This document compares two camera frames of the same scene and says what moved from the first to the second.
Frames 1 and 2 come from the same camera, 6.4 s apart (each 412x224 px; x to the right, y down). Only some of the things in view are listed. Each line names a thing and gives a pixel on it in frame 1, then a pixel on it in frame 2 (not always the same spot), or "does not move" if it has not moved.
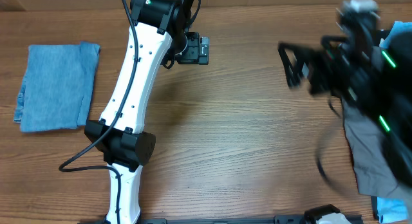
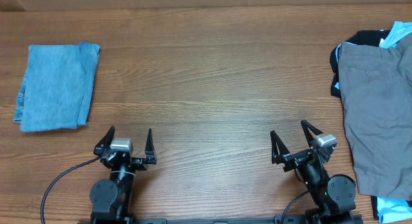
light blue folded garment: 393,210 does not move
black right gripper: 322,75 → 296,158
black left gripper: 194,55 → 149,156
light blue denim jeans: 58,88 does not move
